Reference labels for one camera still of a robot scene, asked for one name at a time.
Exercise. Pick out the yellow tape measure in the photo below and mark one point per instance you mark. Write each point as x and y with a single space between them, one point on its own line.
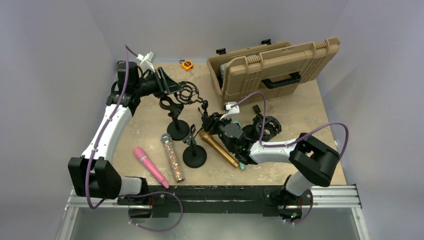
186 64

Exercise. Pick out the pink microphone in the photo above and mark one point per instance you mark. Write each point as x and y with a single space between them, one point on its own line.
144 159

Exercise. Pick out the tan plastic tool case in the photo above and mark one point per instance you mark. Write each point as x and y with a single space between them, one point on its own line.
275 69

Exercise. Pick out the black stand for gold mic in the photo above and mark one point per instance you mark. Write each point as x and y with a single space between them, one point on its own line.
194 156

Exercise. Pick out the gold microphone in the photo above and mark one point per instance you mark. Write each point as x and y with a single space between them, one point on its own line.
206 137

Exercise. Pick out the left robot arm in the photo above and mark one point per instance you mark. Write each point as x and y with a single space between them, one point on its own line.
92 173

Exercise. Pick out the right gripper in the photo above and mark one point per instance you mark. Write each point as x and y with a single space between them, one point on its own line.
211 122

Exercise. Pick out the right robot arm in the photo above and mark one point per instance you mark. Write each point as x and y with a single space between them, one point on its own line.
314 160

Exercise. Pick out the black aluminium base frame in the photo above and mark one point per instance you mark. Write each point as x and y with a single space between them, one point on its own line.
231 199

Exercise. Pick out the grey plastic case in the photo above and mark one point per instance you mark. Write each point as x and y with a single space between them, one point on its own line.
222 73

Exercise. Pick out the teal microphone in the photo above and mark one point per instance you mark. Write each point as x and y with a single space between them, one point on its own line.
241 165

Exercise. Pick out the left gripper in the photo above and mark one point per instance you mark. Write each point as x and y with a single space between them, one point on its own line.
165 85

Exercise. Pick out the black stand for glitter mic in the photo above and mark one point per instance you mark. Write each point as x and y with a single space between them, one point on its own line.
178 129

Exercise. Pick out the black tripod shock mount stand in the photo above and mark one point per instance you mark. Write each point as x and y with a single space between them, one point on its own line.
189 94

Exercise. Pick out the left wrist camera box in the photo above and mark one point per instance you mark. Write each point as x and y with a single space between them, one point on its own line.
146 61

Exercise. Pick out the glitter silver microphone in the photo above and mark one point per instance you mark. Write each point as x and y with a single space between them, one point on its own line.
172 157

